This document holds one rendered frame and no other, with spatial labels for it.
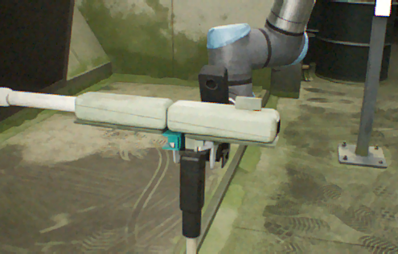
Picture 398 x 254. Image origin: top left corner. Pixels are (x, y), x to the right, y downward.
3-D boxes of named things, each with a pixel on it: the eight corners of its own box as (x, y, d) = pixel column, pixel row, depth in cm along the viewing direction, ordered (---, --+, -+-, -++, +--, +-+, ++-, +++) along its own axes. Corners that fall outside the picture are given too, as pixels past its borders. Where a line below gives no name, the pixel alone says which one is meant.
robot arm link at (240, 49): (240, 23, 91) (244, 77, 94) (197, 26, 85) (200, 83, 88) (267, 22, 83) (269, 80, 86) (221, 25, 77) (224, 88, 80)
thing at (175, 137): (188, 141, 61) (188, 128, 61) (178, 151, 58) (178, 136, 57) (172, 140, 62) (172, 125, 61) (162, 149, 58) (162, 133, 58)
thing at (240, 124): (268, 239, 62) (282, 96, 56) (264, 256, 58) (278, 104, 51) (18, 189, 76) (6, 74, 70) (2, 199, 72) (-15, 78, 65)
